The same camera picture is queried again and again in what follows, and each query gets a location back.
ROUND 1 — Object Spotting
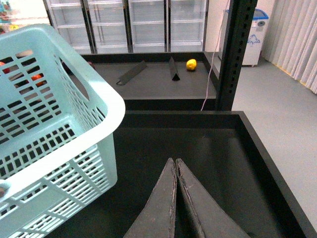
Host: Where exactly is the pink cable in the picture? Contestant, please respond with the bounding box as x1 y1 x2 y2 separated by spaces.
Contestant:
200 0 230 112

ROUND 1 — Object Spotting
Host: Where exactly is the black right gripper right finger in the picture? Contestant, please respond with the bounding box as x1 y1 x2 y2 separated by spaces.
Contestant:
176 158 249 238

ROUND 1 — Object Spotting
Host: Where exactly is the orange fruit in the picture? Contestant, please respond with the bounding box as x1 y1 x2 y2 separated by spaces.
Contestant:
31 74 46 87

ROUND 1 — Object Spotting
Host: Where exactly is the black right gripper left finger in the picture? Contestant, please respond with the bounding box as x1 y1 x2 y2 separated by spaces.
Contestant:
124 158 177 238

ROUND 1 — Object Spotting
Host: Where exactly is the yellow lemon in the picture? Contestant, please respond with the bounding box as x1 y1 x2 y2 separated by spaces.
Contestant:
186 59 197 71

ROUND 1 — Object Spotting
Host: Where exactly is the flat black divider strip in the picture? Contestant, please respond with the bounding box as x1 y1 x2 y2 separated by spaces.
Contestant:
116 60 147 86

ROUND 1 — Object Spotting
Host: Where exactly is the white chest freezer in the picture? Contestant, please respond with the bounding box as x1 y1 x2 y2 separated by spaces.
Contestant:
218 8 269 66

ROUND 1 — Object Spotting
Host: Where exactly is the light blue plastic basket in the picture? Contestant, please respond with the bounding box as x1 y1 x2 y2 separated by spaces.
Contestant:
0 24 125 238

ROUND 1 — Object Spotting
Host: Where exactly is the white vertical curtain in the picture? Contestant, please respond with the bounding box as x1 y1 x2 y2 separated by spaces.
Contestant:
262 0 317 94

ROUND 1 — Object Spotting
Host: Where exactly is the black triangular divider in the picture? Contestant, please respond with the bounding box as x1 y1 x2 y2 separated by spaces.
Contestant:
168 57 180 81

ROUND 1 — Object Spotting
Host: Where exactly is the glass door refrigerator row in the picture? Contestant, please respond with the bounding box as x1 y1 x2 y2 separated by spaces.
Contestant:
44 0 209 54

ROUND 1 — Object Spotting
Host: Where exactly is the black shelf upright post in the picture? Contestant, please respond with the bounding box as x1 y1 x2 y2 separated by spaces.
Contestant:
215 0 258 111

